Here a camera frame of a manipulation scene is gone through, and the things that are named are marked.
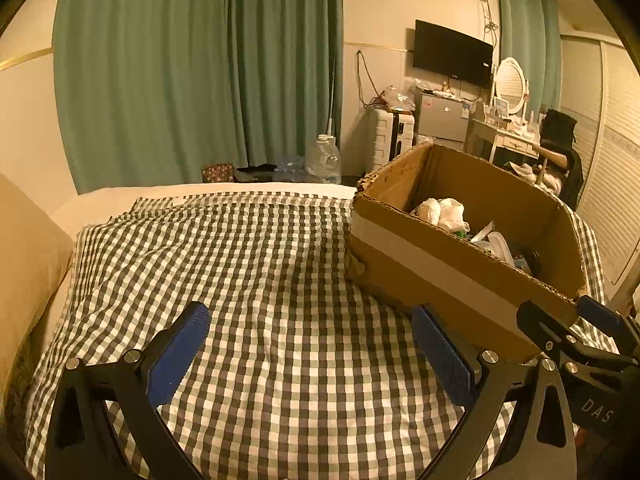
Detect white cloth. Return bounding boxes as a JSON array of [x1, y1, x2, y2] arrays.
[[411, 197, 470, 233]]

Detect silver foil blister pack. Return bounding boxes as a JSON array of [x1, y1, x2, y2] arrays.
[[470, 221, 514, 266]]

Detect brown cardboard box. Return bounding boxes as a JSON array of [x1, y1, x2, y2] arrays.
[[346, 143, 587, 361]]

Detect wooden chair with clothes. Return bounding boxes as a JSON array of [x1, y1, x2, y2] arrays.
[[504, 110, 584, 210]]

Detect grey checkered bed cloth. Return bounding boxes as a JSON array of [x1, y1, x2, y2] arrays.
[[22, 192, 618, 480]]

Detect beige pillow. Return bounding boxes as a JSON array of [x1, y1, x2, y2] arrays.
[[0, 177, 74, 399]]

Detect white dressing table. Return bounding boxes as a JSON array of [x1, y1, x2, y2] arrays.
[[464, 118, 539, 164]]

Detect white louvered wardrobe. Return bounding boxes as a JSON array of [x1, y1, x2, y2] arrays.
[[560, 35, 639, 288]]

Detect white suitcase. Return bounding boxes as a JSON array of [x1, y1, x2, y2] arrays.
[[366, 108, 414, 171]]

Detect silver mini fridge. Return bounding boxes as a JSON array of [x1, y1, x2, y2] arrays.
[[414, 92, 470, 152]]

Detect large water bottle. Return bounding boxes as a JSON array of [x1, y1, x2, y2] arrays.
[[305, 134, 342, 184]]

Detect oval white mirror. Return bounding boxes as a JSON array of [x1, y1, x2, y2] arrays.
[[492, 58, 528, 118]]

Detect patterned brown bag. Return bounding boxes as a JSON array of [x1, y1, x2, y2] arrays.
[[201, 162, 235, 183]]

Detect green curtain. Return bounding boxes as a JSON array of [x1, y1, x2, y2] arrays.
[[53, 0, 344, 193], [498, 0, 561, 115]]

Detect black wall television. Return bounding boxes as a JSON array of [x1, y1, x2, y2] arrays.
[[412, 20, 494, 88]]

